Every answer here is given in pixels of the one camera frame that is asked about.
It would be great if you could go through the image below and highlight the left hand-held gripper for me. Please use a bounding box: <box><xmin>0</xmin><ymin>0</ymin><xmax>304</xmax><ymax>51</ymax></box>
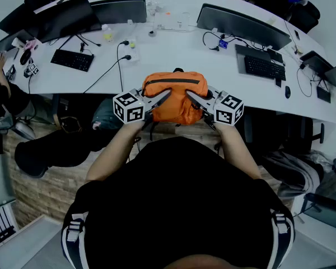
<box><xmin>113</xmin><ymin>87</ymin><xmax>172</xmax><ymax>131</ymax></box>

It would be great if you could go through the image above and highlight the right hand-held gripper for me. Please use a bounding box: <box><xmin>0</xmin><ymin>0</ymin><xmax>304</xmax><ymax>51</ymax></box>
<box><xmin>185</xmin><ymin>86</ymin><xmax>245</xmax><ymax>131</ymax></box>

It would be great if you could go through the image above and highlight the orange backpack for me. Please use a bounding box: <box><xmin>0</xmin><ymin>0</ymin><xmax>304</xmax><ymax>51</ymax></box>
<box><xmin>141</xmin><ymin>68</ymin><xmax>211</xmax><ymax>142</ymax></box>

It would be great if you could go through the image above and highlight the person's right forearm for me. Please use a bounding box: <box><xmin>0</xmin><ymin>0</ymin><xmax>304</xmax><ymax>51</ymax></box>
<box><xmin>212</xmin><ymin>122</ymin><xmax>263</xmax><ymax>180</ymax></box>

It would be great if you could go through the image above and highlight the person's left forearm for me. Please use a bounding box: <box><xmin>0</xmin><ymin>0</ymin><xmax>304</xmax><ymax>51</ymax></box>
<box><xmin>85</xmin><ymin>120</ymin><xmax>145</xmax><ymax>183</ymax></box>

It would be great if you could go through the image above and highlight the white table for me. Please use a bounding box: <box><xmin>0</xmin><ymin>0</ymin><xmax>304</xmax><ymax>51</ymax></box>
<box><xmin>0</xmin><ymin>0</ymin><xmax>336</xmax><ymax>124</ymax></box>

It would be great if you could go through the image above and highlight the white power strip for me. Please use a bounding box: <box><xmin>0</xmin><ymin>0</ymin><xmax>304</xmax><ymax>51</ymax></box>
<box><xmin>120</xmin><ymin>36</ymin><xmax>141</xmax><ymax>63</ymax></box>

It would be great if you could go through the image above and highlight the grey desk mat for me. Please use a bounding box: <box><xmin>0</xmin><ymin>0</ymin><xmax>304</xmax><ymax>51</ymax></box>
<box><xmin>235</xmin><ymin>44</ymin><xmax>272</xmax><ymax>75</ymax></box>

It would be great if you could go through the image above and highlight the black keyboard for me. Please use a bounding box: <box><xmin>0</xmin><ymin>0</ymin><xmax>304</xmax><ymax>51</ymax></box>
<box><xmin>50</xmin><ymin>48</ymin><xmax>95</xmax><ymax>73</ymax></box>
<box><xmin>244</xmin><ymin>54</ymin><xmax>287</xmax><ymax>81</ymax></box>

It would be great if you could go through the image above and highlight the clear bottle with yellow liquid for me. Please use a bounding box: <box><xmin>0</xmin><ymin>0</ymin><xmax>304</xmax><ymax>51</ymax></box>
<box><xmin>101</xmin><ymin>24</ymin><xmax>114</xmax><ymax>43</ymax></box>

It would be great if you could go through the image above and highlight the wide grey-backed computer monitor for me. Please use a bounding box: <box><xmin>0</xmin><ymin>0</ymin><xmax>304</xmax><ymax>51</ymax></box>
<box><xmin>197</xmin><ymin>3</ymin><xmax>292</xmax><ymax>51</ymax></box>

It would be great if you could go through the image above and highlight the black flat device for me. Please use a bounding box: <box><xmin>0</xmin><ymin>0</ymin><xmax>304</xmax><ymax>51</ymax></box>
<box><xmin>267</xmin><ymin>48</ymin><xmax>284</xmax><ymax>64</ymax></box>

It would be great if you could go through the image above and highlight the brown bag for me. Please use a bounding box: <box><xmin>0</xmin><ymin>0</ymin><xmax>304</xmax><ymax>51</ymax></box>
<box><xmin>53</xmin><ymin>113</ymin><xmax>83</xmax><ymax>134</ymax></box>

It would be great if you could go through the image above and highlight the person's black shirt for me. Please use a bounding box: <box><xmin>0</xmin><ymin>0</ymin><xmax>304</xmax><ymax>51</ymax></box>
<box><xmin>61</xmin><ymin>136</ymin><xmax>296</xmax><ymax>269</ymax></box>

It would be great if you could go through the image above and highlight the grey cloth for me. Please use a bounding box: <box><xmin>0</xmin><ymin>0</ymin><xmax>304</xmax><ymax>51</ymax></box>
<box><xmin>262</xmin><ymin>150</ymin><xmax>325</xmax><ymax>198</ymax></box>

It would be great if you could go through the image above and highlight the dark grey laptop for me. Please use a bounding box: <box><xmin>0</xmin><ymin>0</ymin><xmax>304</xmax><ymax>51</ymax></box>
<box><xmin>300</xmin><ymin>50</ymin><xmax>334</xmax><ymax>78</ymax></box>

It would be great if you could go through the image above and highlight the black office chair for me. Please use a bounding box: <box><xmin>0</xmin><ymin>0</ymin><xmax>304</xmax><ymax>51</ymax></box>
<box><xmin>14</xmin><ymin>130</ymin><xmax>107</xmax><ymax>179</ymax></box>

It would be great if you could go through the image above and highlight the black computer monitor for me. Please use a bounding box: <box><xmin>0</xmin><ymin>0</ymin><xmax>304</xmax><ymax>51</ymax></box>
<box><xmin>33</xmin><ymin>0</ymin><xmax>102</xmax><ymax>44</ymax></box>

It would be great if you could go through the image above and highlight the black box device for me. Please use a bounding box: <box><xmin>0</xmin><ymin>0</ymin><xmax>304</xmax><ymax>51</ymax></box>
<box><xmin>316</xmin><ymin>86</ymin><xmax>332</xmax><ymax>104</ymax></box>

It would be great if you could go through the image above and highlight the spare grey hand-held gripper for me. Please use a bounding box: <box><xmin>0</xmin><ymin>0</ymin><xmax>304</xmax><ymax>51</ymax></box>
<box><xmin>24</xmin><ymin>59</ymin><xmax>40</xmax><ymax>78</ymax></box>

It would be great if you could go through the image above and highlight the black laptop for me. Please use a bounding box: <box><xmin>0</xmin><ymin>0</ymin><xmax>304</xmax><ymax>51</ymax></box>
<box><xmin>0</xmin><ymin>3</ymin><xmax>36</xmax><ymax>35</ymax></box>

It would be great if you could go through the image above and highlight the white slatted rack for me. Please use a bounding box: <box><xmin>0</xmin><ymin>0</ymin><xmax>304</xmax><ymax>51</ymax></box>
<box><xmin>0</xmin><ymin>206</ymin><xmax>17</xmax><ymax>249</ymax></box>

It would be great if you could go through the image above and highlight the black power cable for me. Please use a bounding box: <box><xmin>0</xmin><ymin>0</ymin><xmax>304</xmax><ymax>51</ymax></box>
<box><xmin>116</xmin><ymin>40</ymin><xmax>129</xmax><ymax>92</ymax></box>
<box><xmin>82</xmin><ymin>54</ymin><xmax>132</xmax><ymax>95</ymax></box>

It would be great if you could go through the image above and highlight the black cable with plug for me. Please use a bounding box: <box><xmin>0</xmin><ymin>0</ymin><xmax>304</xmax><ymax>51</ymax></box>
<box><xmin>203</xmin><ymin>31</ymin><xmax>221</xmax><ymax>52</ymax></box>

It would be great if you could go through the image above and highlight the white harness strap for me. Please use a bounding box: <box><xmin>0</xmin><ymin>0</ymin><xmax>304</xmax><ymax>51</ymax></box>
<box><xmin>66</xmin><ymin>212</ymin><xmax>86</xmax><ymax>243</ymax></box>
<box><xmin>271</xmin><ymin>210</ymin><xmax>291</xmax><ymax>235</ymax></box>

